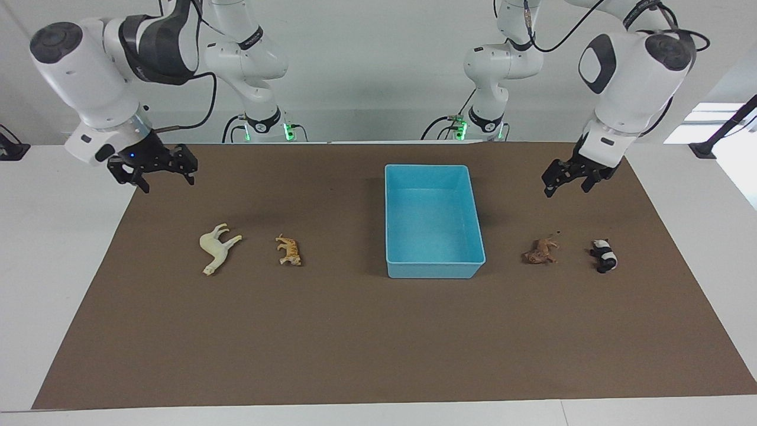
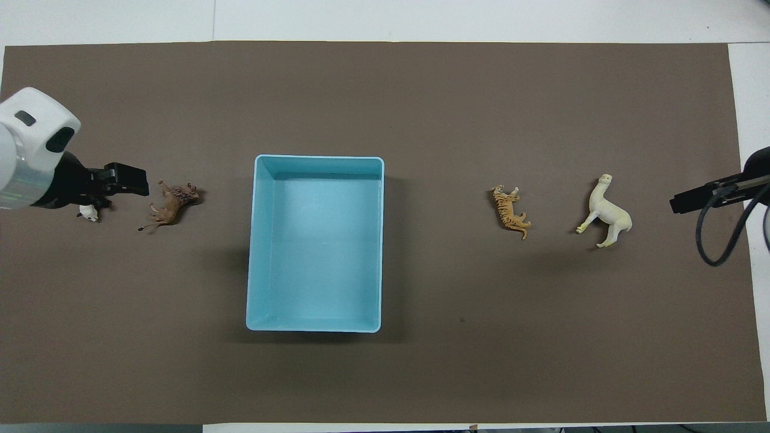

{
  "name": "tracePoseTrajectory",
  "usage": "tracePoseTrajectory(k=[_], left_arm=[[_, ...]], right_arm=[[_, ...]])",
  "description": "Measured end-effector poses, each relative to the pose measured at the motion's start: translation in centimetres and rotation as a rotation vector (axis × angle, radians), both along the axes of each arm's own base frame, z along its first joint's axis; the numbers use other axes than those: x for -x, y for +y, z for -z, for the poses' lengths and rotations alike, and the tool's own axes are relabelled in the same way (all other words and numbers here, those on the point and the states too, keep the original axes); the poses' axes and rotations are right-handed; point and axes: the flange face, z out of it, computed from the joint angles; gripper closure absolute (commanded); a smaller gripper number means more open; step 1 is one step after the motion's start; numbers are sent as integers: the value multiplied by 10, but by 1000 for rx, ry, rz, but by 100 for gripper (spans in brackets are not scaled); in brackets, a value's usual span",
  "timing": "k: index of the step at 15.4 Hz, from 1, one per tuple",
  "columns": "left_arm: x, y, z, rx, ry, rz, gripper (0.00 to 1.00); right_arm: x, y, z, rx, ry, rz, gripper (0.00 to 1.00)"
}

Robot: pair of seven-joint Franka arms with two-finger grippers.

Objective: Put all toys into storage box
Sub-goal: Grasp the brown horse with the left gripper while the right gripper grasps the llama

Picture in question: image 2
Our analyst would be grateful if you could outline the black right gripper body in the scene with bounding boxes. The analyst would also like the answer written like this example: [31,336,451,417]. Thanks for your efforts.
[744,146,770,179]

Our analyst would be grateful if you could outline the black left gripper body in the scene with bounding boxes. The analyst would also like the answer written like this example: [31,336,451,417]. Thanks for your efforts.
[33,150,114,211]

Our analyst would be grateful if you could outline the brown lion toy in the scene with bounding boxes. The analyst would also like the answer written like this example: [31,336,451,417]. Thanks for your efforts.
[138,180,200,232]

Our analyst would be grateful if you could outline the cream white llama toy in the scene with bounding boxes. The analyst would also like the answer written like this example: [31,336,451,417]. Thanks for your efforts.
[576,174,633,249]

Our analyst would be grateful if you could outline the orange striped tiger toy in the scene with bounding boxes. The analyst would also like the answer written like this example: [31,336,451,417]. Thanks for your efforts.
[491,185,532,241]

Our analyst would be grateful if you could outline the light blue storage box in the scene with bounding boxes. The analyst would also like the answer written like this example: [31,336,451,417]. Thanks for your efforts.
[245,155,385,333]

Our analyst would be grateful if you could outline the brown table mat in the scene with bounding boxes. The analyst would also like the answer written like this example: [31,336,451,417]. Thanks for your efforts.
[0,40,768,425]

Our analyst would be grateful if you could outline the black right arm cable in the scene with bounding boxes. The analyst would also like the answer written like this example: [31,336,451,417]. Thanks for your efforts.
[696,180,770,267]

